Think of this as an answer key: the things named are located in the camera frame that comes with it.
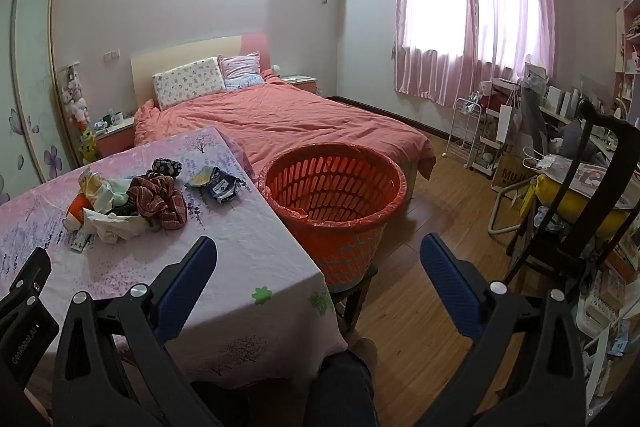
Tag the orange crumpled item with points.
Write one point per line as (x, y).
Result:
(77, 207)

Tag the white metal tube frame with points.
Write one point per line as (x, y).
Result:
(495, 217)

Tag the yellow paper bag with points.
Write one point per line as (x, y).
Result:
(524, 201)

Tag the dark floral cloth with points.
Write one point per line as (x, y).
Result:
(166, 167)

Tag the bed with cream pink headboard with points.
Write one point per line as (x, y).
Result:
(175, 57)

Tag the pink white nightstand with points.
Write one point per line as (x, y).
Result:
(116, 139)
(300, 83)

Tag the yellow blue snack packet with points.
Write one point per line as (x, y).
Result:
(202, 177)

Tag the pink curtain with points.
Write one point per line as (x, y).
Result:
(475, 7)

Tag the brown paper bag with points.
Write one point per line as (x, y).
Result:
(510, 174)

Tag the salmon pink duvet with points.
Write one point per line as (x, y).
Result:
(300, 122)

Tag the person's leg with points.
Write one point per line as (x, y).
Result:
(345, 387)

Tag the small pale green pack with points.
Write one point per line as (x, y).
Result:
(79, 243)

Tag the green mug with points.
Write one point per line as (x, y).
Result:
(108, 120)

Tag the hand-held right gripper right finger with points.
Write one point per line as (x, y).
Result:
(450, 289)

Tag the white paper bag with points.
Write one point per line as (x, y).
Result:
(507, 124)

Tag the flower print wardrobe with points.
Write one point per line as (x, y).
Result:
(30, 57)

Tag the white mug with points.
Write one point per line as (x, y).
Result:
(119, 117)

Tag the tan slipper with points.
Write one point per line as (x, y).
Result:
(366, 349)

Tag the yellow green plush toy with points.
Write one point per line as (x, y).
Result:
(87, 144)

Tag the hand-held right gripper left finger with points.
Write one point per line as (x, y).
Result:
(185, 289)

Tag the white floral pillow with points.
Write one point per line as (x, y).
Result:
(190, 82)

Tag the hanging plush toys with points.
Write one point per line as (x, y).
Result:
(76, 99)

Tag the white crumpled paper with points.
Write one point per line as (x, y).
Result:
(112, 227)

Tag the pink white wall shelf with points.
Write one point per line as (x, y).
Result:
(627, 52)

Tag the yellow cushion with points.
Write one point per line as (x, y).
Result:
(585, 204)

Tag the white storage cart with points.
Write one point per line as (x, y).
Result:
(492, 142)

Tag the red plaid cloth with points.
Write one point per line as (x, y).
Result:
(157, 202)

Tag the wall outlet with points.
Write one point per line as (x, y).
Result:
(112, 54)

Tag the dark wooden stool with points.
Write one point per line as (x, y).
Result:
(357, 302)

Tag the dark blue packet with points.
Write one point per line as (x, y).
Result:
(225, 189)

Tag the pink striped pillow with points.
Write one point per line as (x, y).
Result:
(242, 69)

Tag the dark wooden chair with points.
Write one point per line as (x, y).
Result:
(595, 142)

